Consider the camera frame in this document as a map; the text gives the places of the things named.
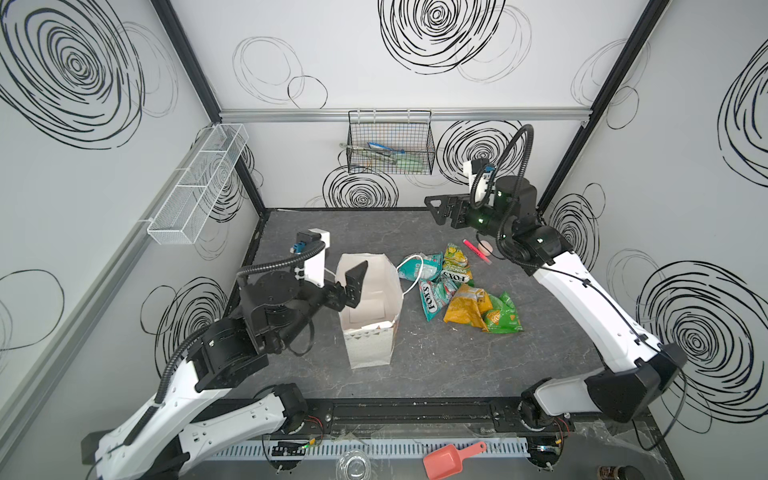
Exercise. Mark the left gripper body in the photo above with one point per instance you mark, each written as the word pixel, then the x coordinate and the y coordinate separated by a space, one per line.
pixel 331 296

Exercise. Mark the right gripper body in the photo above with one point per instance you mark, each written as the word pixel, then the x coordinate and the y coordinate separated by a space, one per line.
pixel 478 219

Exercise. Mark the yellow green snack packet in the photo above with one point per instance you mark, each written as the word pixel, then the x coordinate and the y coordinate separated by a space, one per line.
pixel 454 257

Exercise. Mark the white paper bag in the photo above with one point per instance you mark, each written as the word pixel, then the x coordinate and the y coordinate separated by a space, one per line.
pixel 370 328

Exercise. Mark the teal snack packet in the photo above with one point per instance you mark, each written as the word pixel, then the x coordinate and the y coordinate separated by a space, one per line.
pixel 420 267

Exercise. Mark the small yellow green packet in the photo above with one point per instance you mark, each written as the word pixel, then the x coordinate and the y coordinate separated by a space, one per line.
pixel 458 274

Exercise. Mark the green white snack packet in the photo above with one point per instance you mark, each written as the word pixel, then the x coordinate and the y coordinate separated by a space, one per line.
pixel 436 294

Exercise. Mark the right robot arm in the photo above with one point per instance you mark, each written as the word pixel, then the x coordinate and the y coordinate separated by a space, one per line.
pixel 637 368

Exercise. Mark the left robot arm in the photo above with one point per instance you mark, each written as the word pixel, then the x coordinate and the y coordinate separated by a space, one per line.
pixel 189 418

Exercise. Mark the pink round eraser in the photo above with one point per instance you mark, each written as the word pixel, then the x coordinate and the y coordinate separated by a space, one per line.
pixel 486 247

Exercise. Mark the pink marker pen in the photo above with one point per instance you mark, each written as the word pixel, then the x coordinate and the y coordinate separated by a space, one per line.
pixel 480 254

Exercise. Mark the green items in basket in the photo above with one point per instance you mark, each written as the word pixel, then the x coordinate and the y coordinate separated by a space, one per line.
pixel 398 160

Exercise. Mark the clear glass bowl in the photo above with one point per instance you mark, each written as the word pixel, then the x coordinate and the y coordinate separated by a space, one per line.
pixel 354 465

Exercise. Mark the red plastic scoop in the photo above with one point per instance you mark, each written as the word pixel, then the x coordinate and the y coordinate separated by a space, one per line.
pixel 448 461

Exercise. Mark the dark jar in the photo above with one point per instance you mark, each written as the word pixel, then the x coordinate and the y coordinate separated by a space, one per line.
pixel 626 472

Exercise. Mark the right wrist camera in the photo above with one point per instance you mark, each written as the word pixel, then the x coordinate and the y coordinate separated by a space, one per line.
pixel 478 169

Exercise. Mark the black wire basket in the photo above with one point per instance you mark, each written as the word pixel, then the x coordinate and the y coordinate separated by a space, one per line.
pixel 406 129

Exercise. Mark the clear wall shelf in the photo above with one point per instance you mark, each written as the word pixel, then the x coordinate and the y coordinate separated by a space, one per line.
pixel 185 211

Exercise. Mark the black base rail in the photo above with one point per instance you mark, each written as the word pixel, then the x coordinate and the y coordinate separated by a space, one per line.
pixel 501 414

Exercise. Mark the white slotted cable duct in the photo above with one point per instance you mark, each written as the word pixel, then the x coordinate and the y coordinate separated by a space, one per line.
pixel 252 450

